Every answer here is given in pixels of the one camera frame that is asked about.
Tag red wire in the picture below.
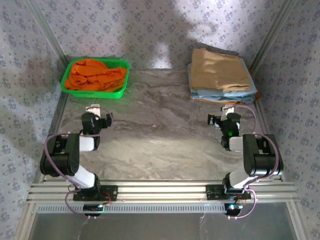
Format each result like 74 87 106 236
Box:
234 193 248 205
101 191 113 205

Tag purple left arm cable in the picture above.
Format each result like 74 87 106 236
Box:
43 106 115 221

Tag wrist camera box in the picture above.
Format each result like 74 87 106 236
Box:
85 104 101 117
221 104 236 121

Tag small black electronics board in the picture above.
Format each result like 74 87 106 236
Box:
224 202 243 217
82 203 104 217

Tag grey slotted cable duct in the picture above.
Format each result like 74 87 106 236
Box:
36 202 227 215

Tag green plastic basket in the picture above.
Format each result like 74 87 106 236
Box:
60 57 131 100

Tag aluminium frame post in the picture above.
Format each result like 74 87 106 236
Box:
26 0 71 67
248 0 300 73

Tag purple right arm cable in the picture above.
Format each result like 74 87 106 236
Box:
228 104 280 221

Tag orange trousers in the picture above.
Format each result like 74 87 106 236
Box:
64 58 129 92

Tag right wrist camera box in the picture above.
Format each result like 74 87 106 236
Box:
221 104 236 121

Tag aluminium mounting rail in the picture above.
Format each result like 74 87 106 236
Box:
26 181 300 203

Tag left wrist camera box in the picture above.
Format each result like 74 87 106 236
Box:
85 104 101 117

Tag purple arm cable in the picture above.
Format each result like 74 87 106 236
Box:
43 106 115 221
228 104 280 221

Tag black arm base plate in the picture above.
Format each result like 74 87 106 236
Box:
72 185 119 202
205 184 252 201

